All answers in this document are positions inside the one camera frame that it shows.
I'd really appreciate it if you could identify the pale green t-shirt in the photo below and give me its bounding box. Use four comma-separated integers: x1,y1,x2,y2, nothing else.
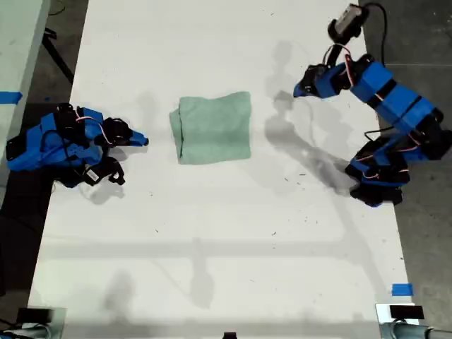
168,90,252,165

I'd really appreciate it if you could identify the black stand leg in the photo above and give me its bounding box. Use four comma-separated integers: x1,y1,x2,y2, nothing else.
41,28,76,85

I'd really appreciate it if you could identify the blue tape strip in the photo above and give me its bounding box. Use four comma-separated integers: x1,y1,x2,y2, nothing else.
0,90,23,104
391,282,414,297

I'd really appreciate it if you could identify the pale side table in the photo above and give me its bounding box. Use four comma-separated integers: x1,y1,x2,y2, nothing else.
0,0,53,209

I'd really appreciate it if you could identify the small black box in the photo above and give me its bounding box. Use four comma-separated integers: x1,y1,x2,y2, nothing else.
389,305,424,321
16,307,52,323

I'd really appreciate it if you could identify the grey blue rounded object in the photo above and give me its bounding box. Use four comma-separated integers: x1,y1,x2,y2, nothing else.
0,323,54,339
379,321,452,339

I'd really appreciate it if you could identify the black camera box with label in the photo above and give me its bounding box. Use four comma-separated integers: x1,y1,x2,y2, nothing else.
81,164,107,187

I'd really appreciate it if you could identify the black silver camera box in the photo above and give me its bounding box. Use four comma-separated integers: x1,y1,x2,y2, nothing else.
327,3,370,43

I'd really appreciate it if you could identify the black camera cable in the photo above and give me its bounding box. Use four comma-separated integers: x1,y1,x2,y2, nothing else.
363,1,393,141

